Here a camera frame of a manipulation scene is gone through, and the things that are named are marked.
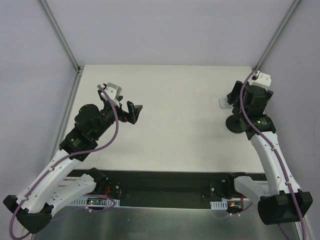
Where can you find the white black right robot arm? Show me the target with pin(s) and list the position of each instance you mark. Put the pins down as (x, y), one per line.
(283, 201)

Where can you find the aluminium frame post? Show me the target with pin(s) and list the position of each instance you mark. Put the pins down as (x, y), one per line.
(59, 34)
(295, 4)

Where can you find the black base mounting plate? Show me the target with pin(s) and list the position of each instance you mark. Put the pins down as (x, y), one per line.
(160, 189)

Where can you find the right white cable duct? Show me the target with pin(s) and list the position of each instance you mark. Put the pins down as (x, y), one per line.
(219, 205)

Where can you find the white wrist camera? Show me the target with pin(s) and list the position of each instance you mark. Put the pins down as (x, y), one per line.
(113, 91)
(261, 79)

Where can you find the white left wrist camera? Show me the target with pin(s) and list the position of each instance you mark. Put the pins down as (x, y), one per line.
(113, 91)

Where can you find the right aluminium frame post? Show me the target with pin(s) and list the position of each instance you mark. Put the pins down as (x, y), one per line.
(295, 4)

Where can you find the left white cable duct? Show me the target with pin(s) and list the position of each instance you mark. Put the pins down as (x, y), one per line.
(86, 201)

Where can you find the black round-base phone holder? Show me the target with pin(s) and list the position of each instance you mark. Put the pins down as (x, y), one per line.
(234, 124)

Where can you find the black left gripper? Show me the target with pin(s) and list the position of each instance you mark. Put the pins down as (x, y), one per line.
(124, 113)

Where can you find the white folding phone stand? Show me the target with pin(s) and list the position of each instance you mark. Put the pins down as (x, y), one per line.
(223, 103)

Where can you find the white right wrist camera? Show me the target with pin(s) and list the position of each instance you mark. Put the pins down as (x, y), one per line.
(261, 79)

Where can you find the teal smartphone black screen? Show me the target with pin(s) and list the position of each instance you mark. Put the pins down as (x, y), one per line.
(234, 95)

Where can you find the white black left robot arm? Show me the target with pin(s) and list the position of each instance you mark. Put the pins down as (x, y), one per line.
(35, 207)

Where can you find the white cable duct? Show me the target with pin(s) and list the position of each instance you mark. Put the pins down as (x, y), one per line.
(219, 205)
(86, 201)

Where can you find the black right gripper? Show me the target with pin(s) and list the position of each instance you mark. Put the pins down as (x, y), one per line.
(231, 96)

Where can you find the left aluminium frame post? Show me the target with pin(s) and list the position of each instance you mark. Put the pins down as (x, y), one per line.
(59, 34)

